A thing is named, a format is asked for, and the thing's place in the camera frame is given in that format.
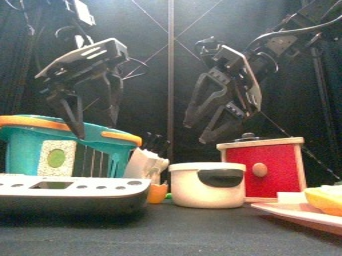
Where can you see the white toy pot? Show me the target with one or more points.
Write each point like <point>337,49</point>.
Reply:
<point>208,185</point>

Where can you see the white toy knife block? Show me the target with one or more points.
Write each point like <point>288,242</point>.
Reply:
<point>145,163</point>

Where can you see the black pot lid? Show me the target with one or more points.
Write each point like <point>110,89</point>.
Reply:
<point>248,136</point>

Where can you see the green toy vegetable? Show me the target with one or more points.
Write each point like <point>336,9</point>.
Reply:
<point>169,196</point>

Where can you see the yellow toy food piece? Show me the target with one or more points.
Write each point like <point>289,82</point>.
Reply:
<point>322,199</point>

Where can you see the red wooden box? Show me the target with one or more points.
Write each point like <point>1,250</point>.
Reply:
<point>276,170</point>

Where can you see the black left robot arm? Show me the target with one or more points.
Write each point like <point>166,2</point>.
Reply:
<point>75,13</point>

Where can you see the pink tray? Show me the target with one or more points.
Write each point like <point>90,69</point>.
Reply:
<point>294,213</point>

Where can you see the metal frame pole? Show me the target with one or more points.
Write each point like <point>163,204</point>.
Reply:
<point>170,80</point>

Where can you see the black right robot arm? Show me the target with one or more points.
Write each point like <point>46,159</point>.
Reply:
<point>298,26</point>

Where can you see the teal basket with orange rim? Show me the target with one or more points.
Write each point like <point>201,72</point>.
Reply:
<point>41,150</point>

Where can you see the white toy scale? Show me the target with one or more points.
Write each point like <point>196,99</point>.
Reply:
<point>67,193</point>

